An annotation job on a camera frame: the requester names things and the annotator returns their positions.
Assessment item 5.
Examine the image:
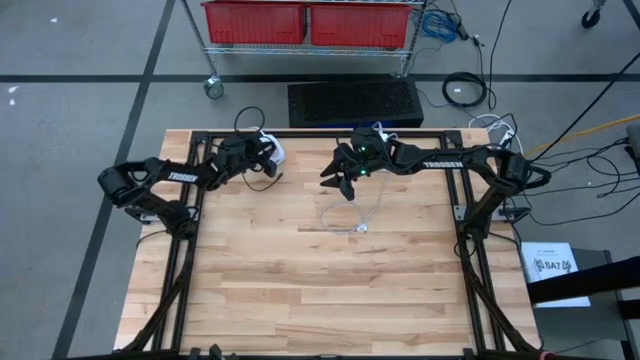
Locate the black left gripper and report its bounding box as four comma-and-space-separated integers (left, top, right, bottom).
244, 135, 281, 179

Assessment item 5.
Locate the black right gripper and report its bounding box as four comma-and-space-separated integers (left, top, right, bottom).
320, 127, 396, 201

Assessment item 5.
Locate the wide white power strip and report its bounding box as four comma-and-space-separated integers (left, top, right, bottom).
259, 130, 287, 165

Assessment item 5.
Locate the white USB cable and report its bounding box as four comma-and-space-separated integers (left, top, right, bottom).
319, 169, 392, 235

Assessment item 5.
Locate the black perforated computer case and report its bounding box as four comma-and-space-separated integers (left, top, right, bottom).
286, 78, 425, 129

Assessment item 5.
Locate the red plastic storage bin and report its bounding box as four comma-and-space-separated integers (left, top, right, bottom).
308, 2, 413, 50
200, 0, 307, 46

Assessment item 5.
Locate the white floor power strip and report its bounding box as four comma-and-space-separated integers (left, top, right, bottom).
494, 128, 516, 157

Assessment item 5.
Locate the white printed paper sheet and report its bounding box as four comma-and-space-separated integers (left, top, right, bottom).
519, 241, 592, 308

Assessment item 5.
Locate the black metal beam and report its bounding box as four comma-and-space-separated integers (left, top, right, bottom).
526, 254, 640, 305

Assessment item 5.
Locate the black caster wheel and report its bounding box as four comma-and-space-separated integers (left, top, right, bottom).
579, 0, 604, 30

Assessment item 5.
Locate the grey box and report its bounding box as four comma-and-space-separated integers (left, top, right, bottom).
624, 122, 640, 171

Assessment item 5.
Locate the black aluminium table frame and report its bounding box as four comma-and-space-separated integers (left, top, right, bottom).
119, 128, 544, 360

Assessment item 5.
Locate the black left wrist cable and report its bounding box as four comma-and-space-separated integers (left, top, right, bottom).
233, 105, 267, 135

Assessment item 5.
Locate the chrome wire shelf rack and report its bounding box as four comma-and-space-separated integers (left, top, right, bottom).
178, 0, 429, 101

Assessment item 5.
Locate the black cable coil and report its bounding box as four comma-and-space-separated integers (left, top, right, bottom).
441, 70, 489, 109

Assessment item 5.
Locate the blue cable coil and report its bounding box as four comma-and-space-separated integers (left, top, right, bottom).
418, 9, 459, 45

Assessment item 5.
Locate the yellow floor cable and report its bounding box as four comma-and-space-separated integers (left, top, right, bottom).
519, 113, 640, 160

